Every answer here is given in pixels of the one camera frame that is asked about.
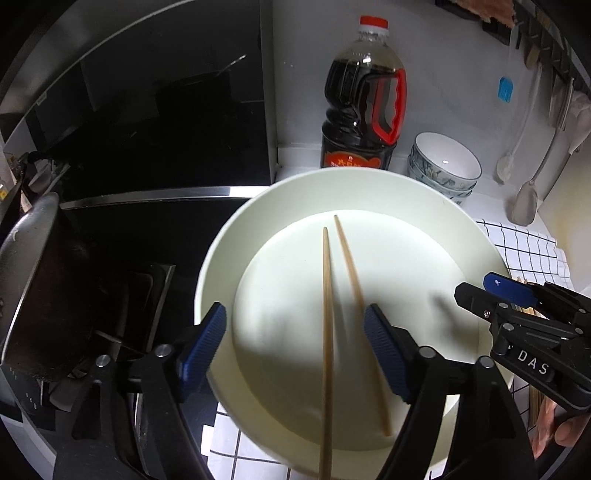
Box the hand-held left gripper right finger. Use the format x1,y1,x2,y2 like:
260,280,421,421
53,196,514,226
364,303,541,480

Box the white checked cloth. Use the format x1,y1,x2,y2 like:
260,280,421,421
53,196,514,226
201,220,575,480

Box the white hanging spoon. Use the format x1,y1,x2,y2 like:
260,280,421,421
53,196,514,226
496,60,544,184

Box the grey hanging spatula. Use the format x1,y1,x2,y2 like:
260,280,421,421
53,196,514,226
510,78,575,227

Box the cream cutting board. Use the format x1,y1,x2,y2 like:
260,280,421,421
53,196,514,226
554,134,591,282

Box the large white plate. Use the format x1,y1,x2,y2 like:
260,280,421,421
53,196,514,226
194,168,515,469

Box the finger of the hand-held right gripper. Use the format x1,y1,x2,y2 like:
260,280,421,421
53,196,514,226
454,282,578,342
482,272,591,319

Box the black gas stove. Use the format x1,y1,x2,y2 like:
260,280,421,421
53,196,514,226
0,185,278,480

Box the soy sauce bottle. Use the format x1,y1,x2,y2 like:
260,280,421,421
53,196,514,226
320,15,408,171

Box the patterned white bowl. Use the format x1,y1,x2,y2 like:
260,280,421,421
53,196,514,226
407,154,478,193
412,132,482,184
409,167,476,206

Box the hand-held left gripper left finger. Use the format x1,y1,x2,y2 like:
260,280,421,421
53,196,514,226
53,302,227,480

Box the person's right hand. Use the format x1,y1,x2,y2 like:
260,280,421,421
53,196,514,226
531,396,591,462

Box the black utensil rail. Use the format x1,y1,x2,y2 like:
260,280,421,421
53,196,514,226
480,0,591,95

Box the orange hanging cloth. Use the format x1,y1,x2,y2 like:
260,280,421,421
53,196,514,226
436,0,516,26

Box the black wok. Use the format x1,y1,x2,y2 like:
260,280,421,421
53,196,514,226
0,191,95,385

